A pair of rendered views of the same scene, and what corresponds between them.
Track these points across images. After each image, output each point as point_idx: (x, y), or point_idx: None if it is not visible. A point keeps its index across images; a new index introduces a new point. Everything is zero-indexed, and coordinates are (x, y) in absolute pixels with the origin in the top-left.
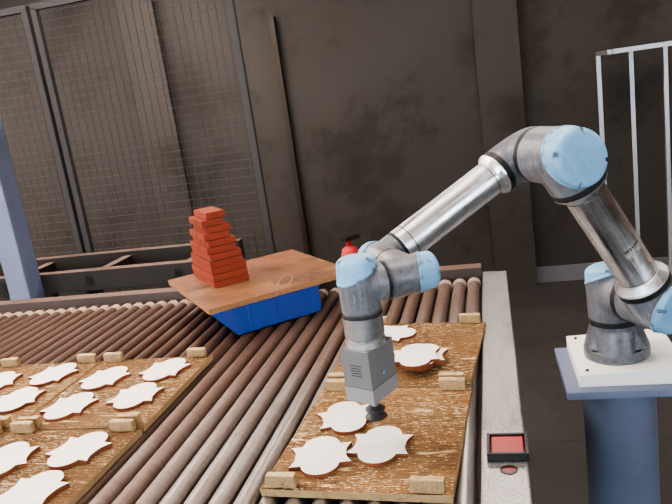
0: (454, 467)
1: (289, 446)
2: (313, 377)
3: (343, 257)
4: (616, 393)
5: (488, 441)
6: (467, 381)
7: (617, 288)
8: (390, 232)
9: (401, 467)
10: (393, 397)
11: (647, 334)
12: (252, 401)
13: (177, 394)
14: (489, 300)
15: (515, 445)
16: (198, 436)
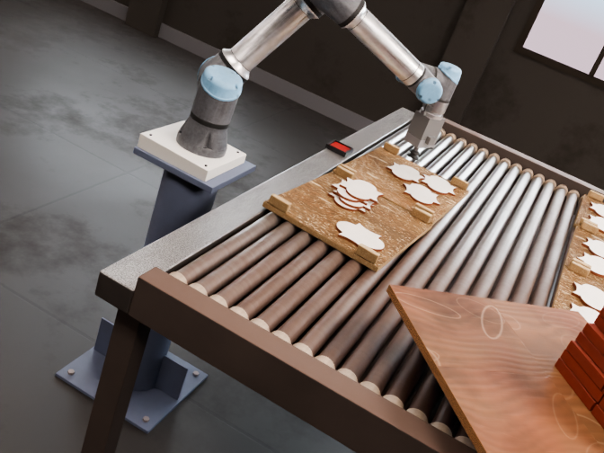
0: (373, 151)
1: (456, 199)
2: (439, 246)
3: (457, 68)
4: None
5: (348, 150)
6: (332, 173)
7: (248, 75)
8: (423, 66)
9: (398, 163)
10: (386, 190)
11: (158, 137)
12: (487, 262)
13: (556, 289)
14: (210, 234)
15: (336, 144)
16: (519, 247)
